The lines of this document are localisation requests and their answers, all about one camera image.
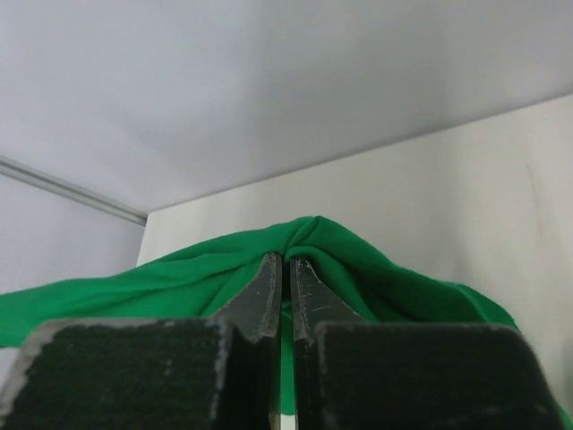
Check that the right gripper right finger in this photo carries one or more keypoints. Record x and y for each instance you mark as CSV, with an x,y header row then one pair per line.
x,y
355,374

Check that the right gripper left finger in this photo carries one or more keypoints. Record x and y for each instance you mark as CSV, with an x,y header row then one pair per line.
x,y
216,372

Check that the green t shirt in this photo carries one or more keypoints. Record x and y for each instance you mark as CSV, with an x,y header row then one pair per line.
x,y
197,281

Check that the left corner aluminium post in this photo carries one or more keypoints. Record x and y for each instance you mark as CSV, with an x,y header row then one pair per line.
x,y
43,181

